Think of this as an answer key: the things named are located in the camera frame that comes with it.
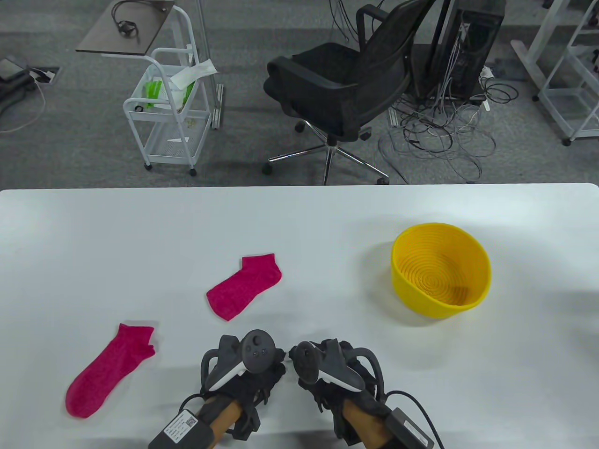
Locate person's right hand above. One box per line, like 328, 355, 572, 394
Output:
297, 340, 391, 421

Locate person's left hand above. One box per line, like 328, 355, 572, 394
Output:
201, 361, 287, 406

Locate pink sock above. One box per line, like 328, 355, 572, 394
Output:
65, 323, 156, 419
206, 253, 283, 322

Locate person's left forearm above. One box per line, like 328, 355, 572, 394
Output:
204, 400, 244, 438

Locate person's right forearm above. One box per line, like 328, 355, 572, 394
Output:
342, 402, 394, 449

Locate grey and white controller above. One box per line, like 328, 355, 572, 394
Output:
200, 330, 286, 392
288, 339, 385, 393

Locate yellow ribbed basket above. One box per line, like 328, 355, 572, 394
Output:
391, 223, 492, 320

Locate white rolling cart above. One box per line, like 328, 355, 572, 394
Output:
123, 5, 211, 177

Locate green packet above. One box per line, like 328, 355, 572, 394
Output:
143, 80, 195, 110

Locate black office chair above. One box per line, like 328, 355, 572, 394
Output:
261, 0, 438, 185

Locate white paper sheet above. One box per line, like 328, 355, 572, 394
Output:
168, 59, 218, 89

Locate white power strip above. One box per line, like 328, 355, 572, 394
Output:
480, 65, 494, 113

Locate white metal rack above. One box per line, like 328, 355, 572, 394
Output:
538, 0, 599, 146

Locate floor outlet box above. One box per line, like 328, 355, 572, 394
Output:
28, 66, 60, 85

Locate grey side table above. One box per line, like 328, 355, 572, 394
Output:
75, 0, 176, 57

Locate black computer tower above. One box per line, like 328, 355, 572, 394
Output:
428, 0, 507, 101

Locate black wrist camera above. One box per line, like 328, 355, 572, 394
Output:
330, 407, 361, 445
229, 407, 262, 441

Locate tangle of floor cables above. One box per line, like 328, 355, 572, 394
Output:
378, 70, 519, 184

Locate white floor cable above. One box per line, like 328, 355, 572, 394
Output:
0, 77, 46, 135

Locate hanging black cables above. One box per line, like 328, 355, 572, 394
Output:
328, 0, 363, 45

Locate black headphones with cable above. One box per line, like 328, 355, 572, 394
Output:
111, 0, 141, 45

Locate white desk leg frame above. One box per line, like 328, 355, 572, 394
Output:
510, 0, 569, 101

